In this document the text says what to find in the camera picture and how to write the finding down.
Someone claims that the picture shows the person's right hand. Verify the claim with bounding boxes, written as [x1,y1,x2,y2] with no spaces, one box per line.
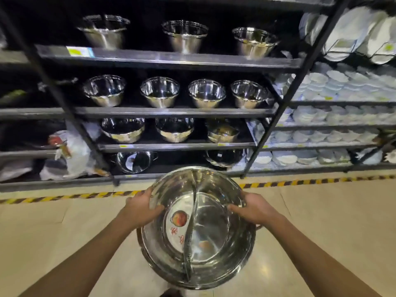
[227,191,285,228]

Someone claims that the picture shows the person's left hand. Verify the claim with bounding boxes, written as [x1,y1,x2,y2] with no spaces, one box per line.
[118,187,165,229]

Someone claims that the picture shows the divided steel hotpot with label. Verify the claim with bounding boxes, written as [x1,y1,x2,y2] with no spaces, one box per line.
[137,166,264,290]
[117,151,159,174]

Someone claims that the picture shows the row of steel bowls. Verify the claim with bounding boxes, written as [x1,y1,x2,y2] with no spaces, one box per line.
[77,14,281,168]

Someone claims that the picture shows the black metal shelving rack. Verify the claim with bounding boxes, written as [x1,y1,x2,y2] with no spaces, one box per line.
[0,0,353,186]

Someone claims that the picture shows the person's left forearm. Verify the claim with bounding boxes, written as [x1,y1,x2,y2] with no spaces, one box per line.
[18,216,140,297]

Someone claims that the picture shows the person's right forearm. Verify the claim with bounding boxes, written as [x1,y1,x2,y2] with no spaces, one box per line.
[263,214,383,297]

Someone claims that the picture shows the beige tiled floor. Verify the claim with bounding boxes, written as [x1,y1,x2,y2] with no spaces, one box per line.
[0,170,396,297]

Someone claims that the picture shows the group of plastic-wrapped pans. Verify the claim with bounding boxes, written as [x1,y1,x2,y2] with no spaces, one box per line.
[0,80,112,183]

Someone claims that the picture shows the light blue leaf-shaped dish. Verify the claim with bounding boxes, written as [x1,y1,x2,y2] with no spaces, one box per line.
[356,147,384,166]

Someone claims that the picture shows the stacks of white plates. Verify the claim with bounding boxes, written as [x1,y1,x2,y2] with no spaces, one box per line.
[298,6,396,65]

